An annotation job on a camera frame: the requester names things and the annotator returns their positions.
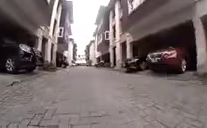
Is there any row of townhouses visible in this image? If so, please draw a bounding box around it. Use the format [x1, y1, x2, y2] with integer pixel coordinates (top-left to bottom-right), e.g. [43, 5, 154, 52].
[0, 0, 78, 73]
[85, 0, 207, 76]

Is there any dark car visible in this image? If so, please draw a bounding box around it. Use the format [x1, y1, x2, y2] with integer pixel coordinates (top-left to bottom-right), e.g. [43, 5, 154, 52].
[122, 56, 150, 72]
[32, 48, 45, 67]

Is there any pale building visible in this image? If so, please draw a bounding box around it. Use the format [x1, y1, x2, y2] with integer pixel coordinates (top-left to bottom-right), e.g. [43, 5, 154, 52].
[74, 54, 88, 67]

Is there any black car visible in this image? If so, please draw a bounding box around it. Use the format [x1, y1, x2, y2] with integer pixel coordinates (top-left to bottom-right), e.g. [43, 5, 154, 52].
[0, 39, 38, 74]

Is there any red car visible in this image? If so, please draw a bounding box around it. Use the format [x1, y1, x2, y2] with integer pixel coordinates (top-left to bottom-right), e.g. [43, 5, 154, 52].
[145, 46, 189, 74]

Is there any grey brick paved road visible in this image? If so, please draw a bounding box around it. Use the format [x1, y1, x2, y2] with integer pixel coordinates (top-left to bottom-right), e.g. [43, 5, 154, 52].
[0, 65, 207, 128]

